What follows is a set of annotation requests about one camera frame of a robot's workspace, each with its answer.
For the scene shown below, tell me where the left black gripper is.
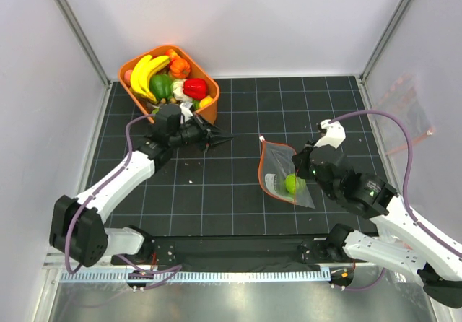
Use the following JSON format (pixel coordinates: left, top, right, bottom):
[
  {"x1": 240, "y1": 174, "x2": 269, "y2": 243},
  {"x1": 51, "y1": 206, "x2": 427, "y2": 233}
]
[{"x1": 169, "y1": 112, "x2": 233, "y2": 152}]

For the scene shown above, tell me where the light green round fruit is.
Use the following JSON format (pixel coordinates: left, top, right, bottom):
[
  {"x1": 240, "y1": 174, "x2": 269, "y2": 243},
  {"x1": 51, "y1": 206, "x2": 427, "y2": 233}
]
[{"x1": 284, "y1": 174, "x2": 306, "y2": 195}]

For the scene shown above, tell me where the clear zip bag red zipper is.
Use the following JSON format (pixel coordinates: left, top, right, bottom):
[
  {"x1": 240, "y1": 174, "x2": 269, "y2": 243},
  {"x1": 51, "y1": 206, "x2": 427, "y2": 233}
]
[{"x1": 258, "y1": 135, "x2": 315, "y2": 209}]

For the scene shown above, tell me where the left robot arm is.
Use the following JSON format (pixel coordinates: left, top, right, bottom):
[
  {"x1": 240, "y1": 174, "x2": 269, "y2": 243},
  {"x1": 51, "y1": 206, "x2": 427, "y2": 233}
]
[{"x1": 49, "y1": 104, "x2": 233, "y2": 274}]

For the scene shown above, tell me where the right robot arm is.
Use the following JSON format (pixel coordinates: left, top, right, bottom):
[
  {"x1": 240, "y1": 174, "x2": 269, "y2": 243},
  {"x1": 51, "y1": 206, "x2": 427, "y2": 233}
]
[{"x1": 292, "y1": 144, "x2": 461, "y2": 308}]

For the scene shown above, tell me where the spare zip bags pile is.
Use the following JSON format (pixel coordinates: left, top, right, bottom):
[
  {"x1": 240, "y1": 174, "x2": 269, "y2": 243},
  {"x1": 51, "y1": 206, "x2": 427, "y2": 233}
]
[{"x1": 375, "y1": 227, "x2": 427, "y2": 286}]

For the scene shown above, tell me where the orange plastic basket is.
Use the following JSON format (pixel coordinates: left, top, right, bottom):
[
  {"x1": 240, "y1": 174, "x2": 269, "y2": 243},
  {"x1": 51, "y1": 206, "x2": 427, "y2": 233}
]
[{"x1": 118, "y1": 45, "x2": 219, "y2": 123}]

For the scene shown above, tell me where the yellow lemon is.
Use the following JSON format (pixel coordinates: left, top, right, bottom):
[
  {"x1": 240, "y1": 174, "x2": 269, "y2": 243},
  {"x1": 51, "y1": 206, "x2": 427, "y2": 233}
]
[{"x1": 199, "y1": 95, "x2": 214, "y2": 109}]

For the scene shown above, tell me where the red bell pepper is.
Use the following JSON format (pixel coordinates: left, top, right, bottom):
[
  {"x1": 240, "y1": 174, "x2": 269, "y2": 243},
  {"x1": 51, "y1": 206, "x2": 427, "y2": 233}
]
[{"x1": 183, "y1": 78, "x2": 208, "y2": 100}]

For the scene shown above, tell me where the white cauliflower toy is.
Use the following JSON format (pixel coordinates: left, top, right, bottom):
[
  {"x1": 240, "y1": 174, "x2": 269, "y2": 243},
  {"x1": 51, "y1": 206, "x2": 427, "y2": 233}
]
[{"x1": 171, "y1": 79, "x2": 191, "y2": 102}]

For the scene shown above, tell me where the black grid mat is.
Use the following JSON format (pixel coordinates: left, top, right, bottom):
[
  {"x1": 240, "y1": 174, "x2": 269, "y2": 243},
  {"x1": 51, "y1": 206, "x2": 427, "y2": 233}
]
[{"x1": 105, "y1": 76, "x2": 376, "y2": 236}]

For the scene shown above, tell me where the green bell pepper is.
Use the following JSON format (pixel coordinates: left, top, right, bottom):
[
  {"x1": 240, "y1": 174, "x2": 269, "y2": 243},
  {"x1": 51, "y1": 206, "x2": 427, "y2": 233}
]
[{"x1": 149, "y1": 74, "x2": 173, "y2": 100}]

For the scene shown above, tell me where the small orange pumpkin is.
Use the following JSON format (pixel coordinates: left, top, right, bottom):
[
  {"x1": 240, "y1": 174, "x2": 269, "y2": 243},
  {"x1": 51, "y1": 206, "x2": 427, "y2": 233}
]
[{"x1": 170, "y1": 58, "x2": 191, "y2": 79}]

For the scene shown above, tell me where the yellow banana bunch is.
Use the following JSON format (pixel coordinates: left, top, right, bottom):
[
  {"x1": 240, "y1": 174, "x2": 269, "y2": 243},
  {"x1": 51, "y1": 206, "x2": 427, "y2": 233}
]
[{"x1": 131, "y1": 55, "x2": 170, "y2": 103}]

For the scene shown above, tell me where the pink peach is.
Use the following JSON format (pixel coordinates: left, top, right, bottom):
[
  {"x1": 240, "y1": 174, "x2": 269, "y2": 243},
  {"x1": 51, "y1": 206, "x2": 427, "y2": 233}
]
[{"x1": 123, "y1": 69, "x2": 133, "y2": 87}]

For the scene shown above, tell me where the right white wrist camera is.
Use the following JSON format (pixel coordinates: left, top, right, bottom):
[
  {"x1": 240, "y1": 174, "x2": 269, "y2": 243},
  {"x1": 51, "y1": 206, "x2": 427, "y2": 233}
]
[{"x1": 315, "y1": 119, "x2": 346, "y2": 149}]

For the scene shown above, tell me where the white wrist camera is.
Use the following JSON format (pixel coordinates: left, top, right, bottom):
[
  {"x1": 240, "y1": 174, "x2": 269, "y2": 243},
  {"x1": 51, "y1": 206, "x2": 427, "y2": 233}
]
[
  {"x1": 180, "y1": 105, "x2": 193, "y2": 122},
  {"x1": 315, "y1": 119, "x2": 346, "y2": 149}
]

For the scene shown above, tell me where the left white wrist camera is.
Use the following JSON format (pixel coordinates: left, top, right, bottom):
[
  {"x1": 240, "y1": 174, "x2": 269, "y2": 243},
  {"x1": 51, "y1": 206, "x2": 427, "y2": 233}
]
[{"x1": 180, "y1": 105, "x2": 193, "y2": 122}]

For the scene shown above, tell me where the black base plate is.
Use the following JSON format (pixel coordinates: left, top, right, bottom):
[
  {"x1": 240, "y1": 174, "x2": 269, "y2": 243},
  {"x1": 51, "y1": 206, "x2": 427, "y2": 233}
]
[{"x1": 108, "y1": 234, "x2": 353, "y2": 273}]

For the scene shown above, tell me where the slotted cable duct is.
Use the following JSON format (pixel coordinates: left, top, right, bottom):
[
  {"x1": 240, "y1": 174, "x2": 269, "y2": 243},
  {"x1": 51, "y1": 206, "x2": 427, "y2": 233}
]
[{"x1": 60, "y1": 267, "x2": 331, "y2": 284}]

